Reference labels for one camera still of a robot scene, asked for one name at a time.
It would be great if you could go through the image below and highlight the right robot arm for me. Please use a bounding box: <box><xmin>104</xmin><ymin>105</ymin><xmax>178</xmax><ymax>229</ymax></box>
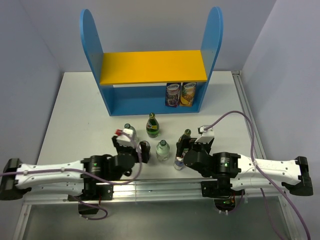
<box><xmin>176</xmin><ymin>138</ymin><xmax>314</xmax><ymax>199</ymax></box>

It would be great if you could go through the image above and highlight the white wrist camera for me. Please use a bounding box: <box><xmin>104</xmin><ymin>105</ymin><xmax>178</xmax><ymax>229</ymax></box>
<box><xmin>195</xmin><ymin>125</ymin><xmax>215</xmax><ymax>144</ymax></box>
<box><xmin>115</xmin><ymin>128</ymin><xmax>137</xmax><ymax>148</ymax></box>

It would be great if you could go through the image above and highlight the yellow pineapple juice carton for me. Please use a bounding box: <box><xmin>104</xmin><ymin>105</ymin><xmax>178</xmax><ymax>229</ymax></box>
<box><xmin>179</xmin><ymin>82</ymin><xmax>197</xmax><ymax>107</ymax></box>

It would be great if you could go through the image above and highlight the purple juice carton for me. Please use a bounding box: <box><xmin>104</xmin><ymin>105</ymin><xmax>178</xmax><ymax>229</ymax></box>
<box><xmin>165</xmin><ymin>82</ymin><xmax>181</xmax><ymax>107</ymax></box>

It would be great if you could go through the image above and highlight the clear water bottle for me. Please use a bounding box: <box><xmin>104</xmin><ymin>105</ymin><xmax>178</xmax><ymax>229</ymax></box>
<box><xmin>123</xmin><ymin>123</ymin><xmax>139</xmax><ymax>142</ymax></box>
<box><xmin>156</xmin><ymin>139</ymin><xmax>170</xmax><ymax>162</ymax></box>

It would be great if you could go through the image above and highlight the Red Bull can left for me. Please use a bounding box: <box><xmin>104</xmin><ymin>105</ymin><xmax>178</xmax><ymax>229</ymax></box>
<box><xmin>139</xmin><ymin>140</ymin><xmax>152</xmax><ymax>163</ymax></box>

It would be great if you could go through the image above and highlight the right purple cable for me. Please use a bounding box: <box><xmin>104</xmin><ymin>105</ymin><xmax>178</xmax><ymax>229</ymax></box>
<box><xmin>204</xmin><ymin>110</ymin><xmax>312</xmax><ymax>240</ymax></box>

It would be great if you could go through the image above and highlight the green glass bottle rear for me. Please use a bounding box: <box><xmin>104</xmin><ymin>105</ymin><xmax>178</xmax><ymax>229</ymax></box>
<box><xmin>146</xmin><ymin>112</ymin><xmax>160</xmax><ymax>138</ymax></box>

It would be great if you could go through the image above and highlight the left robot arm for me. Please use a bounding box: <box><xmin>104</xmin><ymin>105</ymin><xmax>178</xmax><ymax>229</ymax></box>
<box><xmin>0</xmin><ymin>135</ymin><xmax>151</xmax><ymax>201</ymax></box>

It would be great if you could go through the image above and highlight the blue and yellow shelf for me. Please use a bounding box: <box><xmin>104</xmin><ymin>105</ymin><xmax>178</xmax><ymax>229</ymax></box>
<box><xmin>79</xmin><ymin>6</ymin><xmax>224</xmax><ymax>117</ymax></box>

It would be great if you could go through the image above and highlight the green glass bottle right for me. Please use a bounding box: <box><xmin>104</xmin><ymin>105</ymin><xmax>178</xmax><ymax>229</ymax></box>
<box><xmin>176</xmin><ymin>128</ymin><xmax>192</xmax><ymax>148</ymax></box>

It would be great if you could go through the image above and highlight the green glass bottle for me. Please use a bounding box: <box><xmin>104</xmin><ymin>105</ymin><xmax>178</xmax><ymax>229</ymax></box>
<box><xmin>176</xmin><ymin>128</ymin><xmax>192</xmax><ymax>148</ymax></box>
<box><xmin>146</xmin><ymin>112</ymin><xmax>160</xmax><ymax>138</ymax></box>

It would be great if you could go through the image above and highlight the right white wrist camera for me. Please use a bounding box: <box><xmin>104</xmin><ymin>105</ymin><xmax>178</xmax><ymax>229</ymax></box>
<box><xmin>195</xmin><ymin>125</ymin><xmax>215</xmax><ymax>144</ymax></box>

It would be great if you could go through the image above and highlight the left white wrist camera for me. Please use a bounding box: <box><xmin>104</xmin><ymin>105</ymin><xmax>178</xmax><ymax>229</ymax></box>
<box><xmin>115</xmin><ymin>128</ymin><xmax>137</xmax><ymax>148</ymax></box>

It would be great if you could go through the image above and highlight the aluminium side rail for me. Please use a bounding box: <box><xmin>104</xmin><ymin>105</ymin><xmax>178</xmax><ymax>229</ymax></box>
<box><xmin>231</xmin><ymin>71</ymin><xmax>267</xmax><ymax>159</ymax></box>

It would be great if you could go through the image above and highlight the Red Bull can right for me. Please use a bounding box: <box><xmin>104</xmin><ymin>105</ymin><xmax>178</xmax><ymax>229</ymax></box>
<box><xmin>173</xmin><ymin>155</ymin><xmax>185</xmax><ymax>171</ymax></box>

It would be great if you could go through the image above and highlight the red bull can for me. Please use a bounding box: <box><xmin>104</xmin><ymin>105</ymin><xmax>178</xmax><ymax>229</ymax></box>
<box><xmin>173</xmin><ymin>155</ymin><xmax>185</xmax><ymax>171</ymax></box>
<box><xmin>139</xmin><ymin>140</ymin><xmax>152</xmax><ymax>163</ymax></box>

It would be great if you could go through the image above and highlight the aluminium mounting rail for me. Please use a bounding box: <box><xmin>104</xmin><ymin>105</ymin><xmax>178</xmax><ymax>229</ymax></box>
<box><xmin>23</xmin><ymin>178</ymin><xmax>286</xmax><ymax>206</ymax></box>

